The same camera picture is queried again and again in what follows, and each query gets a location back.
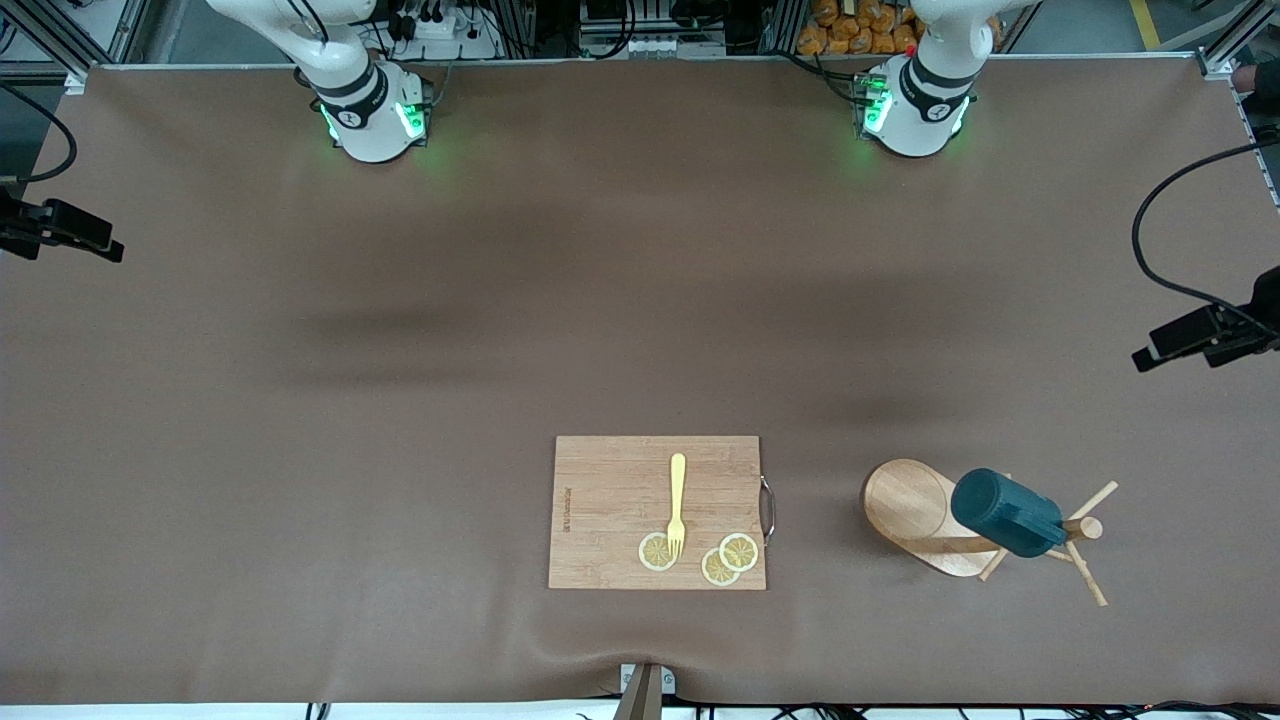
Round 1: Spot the bamboo cutting board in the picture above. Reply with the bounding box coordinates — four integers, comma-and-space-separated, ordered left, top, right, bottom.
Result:
548, 435, 777, 591

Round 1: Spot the teal mug with yellow inside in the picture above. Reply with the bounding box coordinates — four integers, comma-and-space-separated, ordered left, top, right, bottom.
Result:
950, 468, 1068, 559

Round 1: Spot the grey control box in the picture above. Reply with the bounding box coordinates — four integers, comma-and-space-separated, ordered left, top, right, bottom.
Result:
580, 0, 728, 59

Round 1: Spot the aluminium frame profile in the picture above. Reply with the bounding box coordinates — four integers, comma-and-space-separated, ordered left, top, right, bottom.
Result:
0, 0, 151, 91
1195, 0, 1280, 79

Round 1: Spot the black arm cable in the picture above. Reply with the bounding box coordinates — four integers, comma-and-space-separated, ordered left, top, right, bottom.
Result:
0, 83, 79, 186
1131, 140, 1280, 326

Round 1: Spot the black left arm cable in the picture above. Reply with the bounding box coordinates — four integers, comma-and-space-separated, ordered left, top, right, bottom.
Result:
1131, 140, 1280, 326

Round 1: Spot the wooden mug tree rack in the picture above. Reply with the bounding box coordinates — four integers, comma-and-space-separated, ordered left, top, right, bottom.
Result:
862, 458, 1119, 608

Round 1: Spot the grey metal mount bracket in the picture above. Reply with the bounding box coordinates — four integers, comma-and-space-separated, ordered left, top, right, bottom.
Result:
615, 662, 678, 720

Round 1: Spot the pile of orange items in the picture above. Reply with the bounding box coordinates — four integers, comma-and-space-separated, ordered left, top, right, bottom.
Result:
797, 0, 926, 56

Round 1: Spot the brown table cloth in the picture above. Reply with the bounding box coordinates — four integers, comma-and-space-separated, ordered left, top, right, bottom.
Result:
0, 55, 1280, 706

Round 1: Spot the white power strip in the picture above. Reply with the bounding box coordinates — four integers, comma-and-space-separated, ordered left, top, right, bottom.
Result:
385, 8, 501, 61

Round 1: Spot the yellow plastic fork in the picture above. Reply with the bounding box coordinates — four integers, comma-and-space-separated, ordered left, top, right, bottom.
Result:
666, 453, 689, 561

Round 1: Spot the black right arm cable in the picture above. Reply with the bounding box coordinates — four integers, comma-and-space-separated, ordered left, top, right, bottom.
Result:
0, 83, 79, 186

